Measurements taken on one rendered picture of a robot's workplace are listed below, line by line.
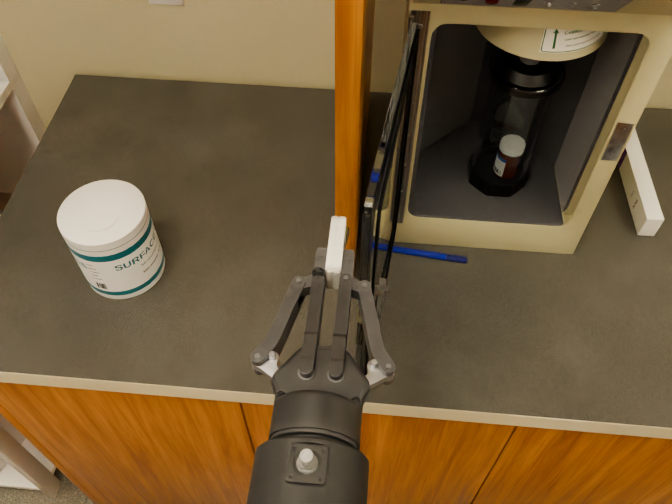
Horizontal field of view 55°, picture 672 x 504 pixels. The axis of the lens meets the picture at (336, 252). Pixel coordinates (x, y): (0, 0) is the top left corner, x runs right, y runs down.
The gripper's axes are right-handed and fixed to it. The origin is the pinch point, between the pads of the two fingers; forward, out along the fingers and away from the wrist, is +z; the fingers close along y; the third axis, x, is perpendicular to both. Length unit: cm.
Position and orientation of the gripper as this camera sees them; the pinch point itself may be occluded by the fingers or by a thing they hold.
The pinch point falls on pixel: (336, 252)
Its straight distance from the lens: 64.2
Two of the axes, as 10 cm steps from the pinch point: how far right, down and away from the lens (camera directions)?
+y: -10.0, -0.7, 0.6
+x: 0.0, 6.0, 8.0
